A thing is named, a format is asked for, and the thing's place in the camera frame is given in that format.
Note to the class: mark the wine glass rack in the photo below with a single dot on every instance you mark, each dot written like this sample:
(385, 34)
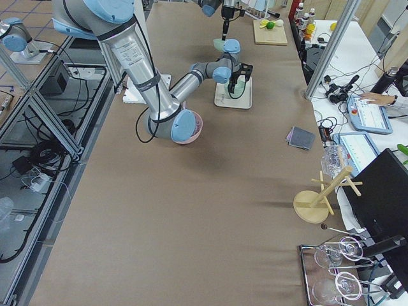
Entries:
(330, 274)

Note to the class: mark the white rabbit tray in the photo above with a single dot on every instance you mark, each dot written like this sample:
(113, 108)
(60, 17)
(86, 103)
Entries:
(244, 102)

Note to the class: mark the teach pendant tablet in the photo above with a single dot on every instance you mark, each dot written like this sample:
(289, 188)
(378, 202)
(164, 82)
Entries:
(361, 149)
(368, 117)

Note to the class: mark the green lime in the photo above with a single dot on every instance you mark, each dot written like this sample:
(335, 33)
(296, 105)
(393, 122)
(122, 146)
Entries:
(270, 25)

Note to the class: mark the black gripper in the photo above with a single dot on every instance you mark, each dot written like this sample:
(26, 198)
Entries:
(236, 76)
(228, 12)

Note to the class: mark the pink bowl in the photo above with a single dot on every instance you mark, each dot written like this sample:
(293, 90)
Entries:
(194, 134)

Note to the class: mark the grey cloth pouch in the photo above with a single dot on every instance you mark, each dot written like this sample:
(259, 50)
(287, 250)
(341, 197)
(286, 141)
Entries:
(300, 138)

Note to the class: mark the aluminium frame post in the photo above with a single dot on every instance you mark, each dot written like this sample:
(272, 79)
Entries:
(329, 51)

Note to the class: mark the black camera mount wrist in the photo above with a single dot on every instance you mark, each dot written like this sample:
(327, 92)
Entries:
(245, 70)

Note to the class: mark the seated person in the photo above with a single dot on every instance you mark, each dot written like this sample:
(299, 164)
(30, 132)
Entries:
(396, 102)

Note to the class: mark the yellow bottle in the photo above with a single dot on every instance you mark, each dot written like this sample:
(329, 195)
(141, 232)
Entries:
(310, 28)

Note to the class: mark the black monitor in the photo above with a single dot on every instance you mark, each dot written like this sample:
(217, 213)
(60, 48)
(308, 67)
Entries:
(382, 206)

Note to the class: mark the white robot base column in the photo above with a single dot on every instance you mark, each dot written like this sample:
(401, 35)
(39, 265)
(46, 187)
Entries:
(143, 85)

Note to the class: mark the bamboo cutting board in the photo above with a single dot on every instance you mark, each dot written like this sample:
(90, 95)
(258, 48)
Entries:
(264, 36)

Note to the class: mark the green bowl from end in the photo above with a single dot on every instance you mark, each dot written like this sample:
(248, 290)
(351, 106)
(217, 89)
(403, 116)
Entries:
(238, 89)

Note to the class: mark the black water bottle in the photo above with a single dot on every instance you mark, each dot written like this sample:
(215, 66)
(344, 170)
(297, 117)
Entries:
(385, 81)

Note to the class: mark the white garlic bun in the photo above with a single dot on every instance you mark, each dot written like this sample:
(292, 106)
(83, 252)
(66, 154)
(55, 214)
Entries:
(279, 23)

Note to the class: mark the wooden mug tree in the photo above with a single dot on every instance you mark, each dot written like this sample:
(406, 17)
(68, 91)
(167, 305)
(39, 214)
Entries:
(314, 207)

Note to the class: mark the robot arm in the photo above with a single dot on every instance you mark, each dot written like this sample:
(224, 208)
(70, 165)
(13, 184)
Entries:
(114, 23)
(209, 7)

